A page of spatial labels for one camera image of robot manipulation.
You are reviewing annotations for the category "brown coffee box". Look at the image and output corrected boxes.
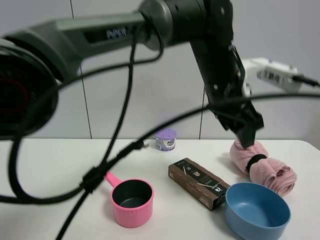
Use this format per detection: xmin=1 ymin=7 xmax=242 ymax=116
xmin=168 ymin=158 xmax=230 ymax=211

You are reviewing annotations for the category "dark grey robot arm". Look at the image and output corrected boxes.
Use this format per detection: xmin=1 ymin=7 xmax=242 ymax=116
xmin=0 ymin=0 xmax=250 ymax=140

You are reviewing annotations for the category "pink towel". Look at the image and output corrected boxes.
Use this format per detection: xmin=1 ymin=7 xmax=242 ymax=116
xmin=229 ymin=140 xmax=297 ymax=197

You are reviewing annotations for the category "purple air freshener tub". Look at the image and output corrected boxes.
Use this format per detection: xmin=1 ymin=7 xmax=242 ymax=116
xmin=155 ymin=128 xmax=177 ymax=152

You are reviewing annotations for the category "blue plastic bowl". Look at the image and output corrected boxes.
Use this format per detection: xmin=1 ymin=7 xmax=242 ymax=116
xmin=224 ymin=182 xmax=291 ymax=240

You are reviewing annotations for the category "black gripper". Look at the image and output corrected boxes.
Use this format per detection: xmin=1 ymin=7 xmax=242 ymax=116
xmin=203 ymin=79 xmax=264 ymax=148

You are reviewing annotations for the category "pink measuring cup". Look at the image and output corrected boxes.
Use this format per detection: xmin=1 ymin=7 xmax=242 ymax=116
xmin=104 ymin=172 xmax=155 ymax=228

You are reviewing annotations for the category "black hair band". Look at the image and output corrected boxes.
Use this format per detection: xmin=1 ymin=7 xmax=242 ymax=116
xmin=246 ymin=154 xmax=267 ymax=173

